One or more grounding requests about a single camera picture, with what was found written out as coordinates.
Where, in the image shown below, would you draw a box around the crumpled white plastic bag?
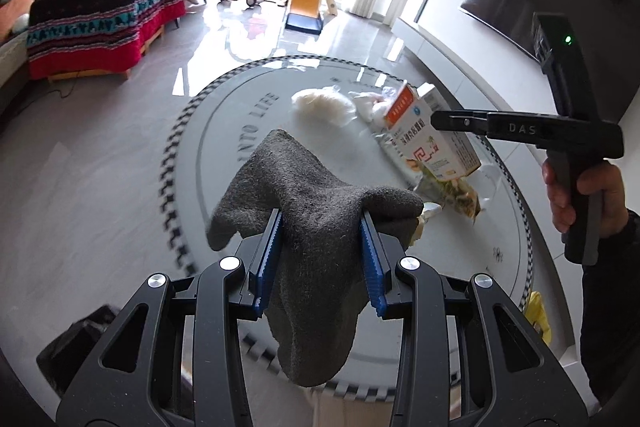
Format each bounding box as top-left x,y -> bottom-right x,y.
348,87 -> 398,128

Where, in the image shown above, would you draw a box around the black bag trash bin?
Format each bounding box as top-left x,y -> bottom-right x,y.
36,305 -> 120,398

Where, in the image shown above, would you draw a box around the red patterned covered table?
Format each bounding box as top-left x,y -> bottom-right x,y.
26,0 -> 186,80

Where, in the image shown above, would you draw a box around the white crumpled tissue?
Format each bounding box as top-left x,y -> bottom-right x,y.
410,202 -> 442,245

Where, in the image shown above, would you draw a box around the grey cloth rag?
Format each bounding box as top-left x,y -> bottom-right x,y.
207,129 -> 423,387

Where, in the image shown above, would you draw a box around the yellow green snack bag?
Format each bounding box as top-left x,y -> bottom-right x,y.
413,170 -> 482,221

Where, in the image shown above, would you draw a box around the grey green sofa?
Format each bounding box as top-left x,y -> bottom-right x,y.
0,0 -> 34,112

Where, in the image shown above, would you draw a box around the black wall television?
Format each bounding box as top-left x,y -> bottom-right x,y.
461,0 -> 640,121

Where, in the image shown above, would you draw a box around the person's right hand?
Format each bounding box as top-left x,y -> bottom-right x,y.
542,160 -> 629,239

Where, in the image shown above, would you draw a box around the white orange medicine box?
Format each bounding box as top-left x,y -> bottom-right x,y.
384,81 -> 480,181

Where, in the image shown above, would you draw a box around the clear bag white contents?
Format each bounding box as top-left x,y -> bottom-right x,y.
291,87 -> 357,127

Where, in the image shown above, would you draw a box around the white cookie wrapper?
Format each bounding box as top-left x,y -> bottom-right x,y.
373,132 -> 423,188

